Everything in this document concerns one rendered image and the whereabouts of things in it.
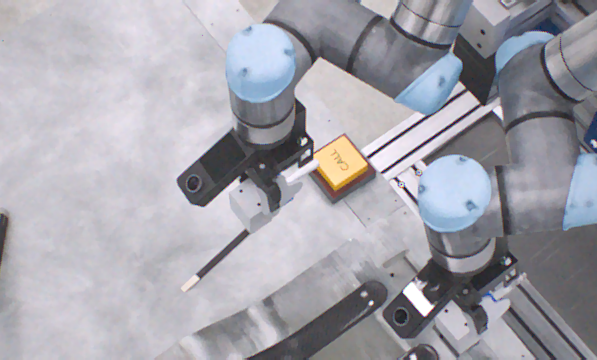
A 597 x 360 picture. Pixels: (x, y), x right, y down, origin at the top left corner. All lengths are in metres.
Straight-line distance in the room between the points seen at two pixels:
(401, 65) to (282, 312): 0.44
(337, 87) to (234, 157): 1.35
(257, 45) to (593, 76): 0.35
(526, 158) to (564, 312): 1.13
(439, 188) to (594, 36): 0.22
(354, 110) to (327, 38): 1.41
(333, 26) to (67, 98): 0.64
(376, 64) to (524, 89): 0.16
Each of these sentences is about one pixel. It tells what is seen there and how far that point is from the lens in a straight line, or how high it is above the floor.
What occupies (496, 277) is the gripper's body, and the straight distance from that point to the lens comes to 1.43.
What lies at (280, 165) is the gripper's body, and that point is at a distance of 1.47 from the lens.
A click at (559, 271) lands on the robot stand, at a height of 0.21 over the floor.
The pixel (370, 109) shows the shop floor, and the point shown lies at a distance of 2.75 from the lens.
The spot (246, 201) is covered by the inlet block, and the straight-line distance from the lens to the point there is 1.59.
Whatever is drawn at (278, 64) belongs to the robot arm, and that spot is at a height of 1.30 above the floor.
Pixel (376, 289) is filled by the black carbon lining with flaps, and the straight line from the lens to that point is 1.62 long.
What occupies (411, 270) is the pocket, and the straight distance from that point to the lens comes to 1.66.
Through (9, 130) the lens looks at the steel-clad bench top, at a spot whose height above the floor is 0.80.
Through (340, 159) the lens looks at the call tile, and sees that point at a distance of 1.75.
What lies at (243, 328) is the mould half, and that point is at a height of 0.90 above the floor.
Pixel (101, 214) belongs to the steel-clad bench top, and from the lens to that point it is 1.78.
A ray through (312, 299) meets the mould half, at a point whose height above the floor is 0.88.
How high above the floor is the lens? 2.40
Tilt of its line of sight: 64 degrees down
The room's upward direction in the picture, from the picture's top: straight up
